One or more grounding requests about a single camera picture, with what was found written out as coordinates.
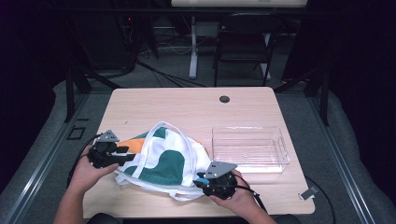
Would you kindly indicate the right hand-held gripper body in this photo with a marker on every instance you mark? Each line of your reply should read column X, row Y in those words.
column 221, row 183

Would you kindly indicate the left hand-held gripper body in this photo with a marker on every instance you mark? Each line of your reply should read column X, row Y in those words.
column 102, row 155

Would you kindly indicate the white green orange tote bag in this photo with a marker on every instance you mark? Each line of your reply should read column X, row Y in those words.
column 168, row 158

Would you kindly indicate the person's left hand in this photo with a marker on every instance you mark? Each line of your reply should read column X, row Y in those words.
column 88, row 172

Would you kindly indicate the person's right hand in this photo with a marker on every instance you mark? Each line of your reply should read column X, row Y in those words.
column 239, row 199

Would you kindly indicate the clear plastic box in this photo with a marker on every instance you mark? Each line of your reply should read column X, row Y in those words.
column 249, row 149

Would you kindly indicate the person's dark knee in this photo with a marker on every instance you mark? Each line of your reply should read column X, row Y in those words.
column 102, row 218

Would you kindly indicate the black metal stand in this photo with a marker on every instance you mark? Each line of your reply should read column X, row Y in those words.
column 70, row 93
column 323, row 96

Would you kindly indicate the grey tape strip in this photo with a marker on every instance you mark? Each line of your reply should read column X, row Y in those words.
column 308, row 193

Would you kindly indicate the white desk leg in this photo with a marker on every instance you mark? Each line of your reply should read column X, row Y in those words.
column 193, row 49

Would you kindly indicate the black folding chair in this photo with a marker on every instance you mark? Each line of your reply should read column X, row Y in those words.
column 246, row 46

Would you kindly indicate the aluminium floor rail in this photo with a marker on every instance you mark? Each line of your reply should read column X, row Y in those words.
column 342, row 161
column 46, row 161

